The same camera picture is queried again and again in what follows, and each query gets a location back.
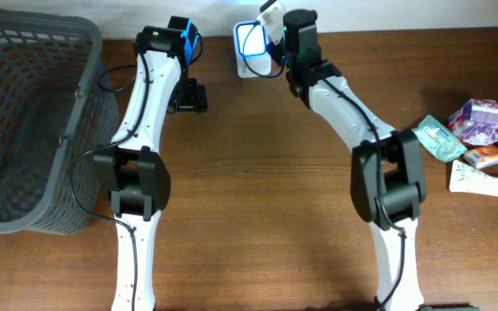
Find teal wet wipes pack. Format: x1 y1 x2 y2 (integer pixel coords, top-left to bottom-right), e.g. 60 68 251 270
412 115 467 162

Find purple white sanitary pad pack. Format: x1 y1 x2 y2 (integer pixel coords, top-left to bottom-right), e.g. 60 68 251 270
448 98 498 146

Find white green cosmetic tube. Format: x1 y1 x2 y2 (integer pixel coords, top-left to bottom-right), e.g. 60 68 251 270
449 160 498 197

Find orange small box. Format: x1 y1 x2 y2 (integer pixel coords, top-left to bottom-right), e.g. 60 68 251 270
463 144 498 169

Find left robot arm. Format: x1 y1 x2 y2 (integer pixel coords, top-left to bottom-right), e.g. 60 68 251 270
93 16 208 311

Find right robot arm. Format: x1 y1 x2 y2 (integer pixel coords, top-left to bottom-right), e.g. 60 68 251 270
258 7 426 310

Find white barcode scanner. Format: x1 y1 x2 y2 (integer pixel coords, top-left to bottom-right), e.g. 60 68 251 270
233 21 271 79

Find grey plastic mesh basket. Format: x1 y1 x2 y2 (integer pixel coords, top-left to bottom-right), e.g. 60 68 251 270
0 9 118 235

